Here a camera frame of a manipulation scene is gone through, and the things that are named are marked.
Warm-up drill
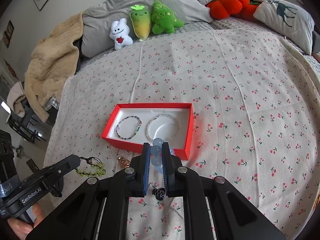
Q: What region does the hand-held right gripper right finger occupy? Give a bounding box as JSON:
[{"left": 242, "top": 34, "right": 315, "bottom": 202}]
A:
[{"left": 161, "top": 142, "right": 287, "bottom": 240}]

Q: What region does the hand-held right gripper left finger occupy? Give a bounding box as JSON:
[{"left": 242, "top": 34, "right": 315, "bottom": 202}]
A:
[{"left": 25, "top": 142, "right": 152, "bottom": 240}]

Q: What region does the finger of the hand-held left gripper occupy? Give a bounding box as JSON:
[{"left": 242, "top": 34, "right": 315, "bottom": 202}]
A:
[
  {"left": 50, "top": 178, "right": 65, "bottom": 197},
  {"left": 37, "top": 154, "right": 81, "bottom": 183}
]

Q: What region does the black hair clip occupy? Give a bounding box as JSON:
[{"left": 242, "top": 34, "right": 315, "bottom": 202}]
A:
[{"left": 152, "top": 187, "right": 167, "bottom": 200}]

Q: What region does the amber bead bracelet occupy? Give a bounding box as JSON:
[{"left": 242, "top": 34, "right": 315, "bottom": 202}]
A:
[{"left": 116, "top": 156, "right": 132, "bottom": 169}]

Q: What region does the pale blue bead bracelet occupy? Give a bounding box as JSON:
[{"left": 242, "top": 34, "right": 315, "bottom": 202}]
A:
[{"left": 150, "top": 137, "right": 175, "bottom": 174}]

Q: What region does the red cardboard box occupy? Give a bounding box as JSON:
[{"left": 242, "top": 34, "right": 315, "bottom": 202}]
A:
[{"left": 101, "top": 102, "right": 195, "bottom": 161}]

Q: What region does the green bead bracelet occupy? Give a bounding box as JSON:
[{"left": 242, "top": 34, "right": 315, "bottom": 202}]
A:
[{"left": 75, "top": 156, "right": 107, "bottom": 177}]

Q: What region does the person's left hand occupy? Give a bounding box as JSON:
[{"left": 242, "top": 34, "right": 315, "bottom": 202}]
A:
[{"left": 7, "top": 202, "right": 47, "bottom": 240}]

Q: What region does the black chair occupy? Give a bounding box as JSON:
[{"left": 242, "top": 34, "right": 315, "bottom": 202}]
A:
[{"left": 7, "top": 97, "right": 48, "bottom": 143}]

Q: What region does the pale pink cloth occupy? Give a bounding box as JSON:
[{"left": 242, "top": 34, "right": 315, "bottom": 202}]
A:
[{"left": 6, "top": 81, "right": 25, "bottom": 117}]

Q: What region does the cherry print bed sheet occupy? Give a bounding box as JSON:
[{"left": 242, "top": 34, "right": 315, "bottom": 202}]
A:
[{"left": 44, "top": 29, "right": 320, "bottom": 240}]

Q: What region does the beige quilted blanket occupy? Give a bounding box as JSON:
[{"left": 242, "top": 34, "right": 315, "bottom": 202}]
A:
[{"left": 24, "top": 12, "right": 84, "bottom": 123}]

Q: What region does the white rabbit plush toy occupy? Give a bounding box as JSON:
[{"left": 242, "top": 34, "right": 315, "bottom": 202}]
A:
[{"left": 109, "top": 19, "right": 133, "bottom": 50}]

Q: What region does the yellow green carrot plush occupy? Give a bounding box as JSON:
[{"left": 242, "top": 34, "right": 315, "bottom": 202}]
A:
[{"left": 129, "top": 4, "right": 152, "bottom": 42}]

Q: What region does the green star plush toy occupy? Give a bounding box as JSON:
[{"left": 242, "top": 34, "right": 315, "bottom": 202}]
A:
[{"left": 151, "top": 0, "right": 184, "bottom": 35}]

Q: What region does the grey checked bed cover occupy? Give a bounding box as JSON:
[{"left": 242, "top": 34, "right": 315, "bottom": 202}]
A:
[{"left": 172, "top": 15, "right": 278, "bottom": 34}]

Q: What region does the red orange pumpkin cushion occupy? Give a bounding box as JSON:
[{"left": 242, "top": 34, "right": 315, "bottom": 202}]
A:
[{"left": 205, "top": 0, "right": 250, "bottom": 20}]

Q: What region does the deer print pillow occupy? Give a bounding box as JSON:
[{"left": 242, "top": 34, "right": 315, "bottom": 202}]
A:
[{"left": 253, "top": 0, "right": 315, "bottom": 55}]

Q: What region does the white pearl bracelet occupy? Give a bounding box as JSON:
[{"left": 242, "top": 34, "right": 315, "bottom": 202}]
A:
[{"left": 146, "top": 114, "right": 180, "bottom": 142}]

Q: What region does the multicoloured small bead bracelet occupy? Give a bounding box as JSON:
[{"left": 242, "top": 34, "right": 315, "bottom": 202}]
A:
[{"left": 115, "top": 115, "right": 142, "bottom": 140}]

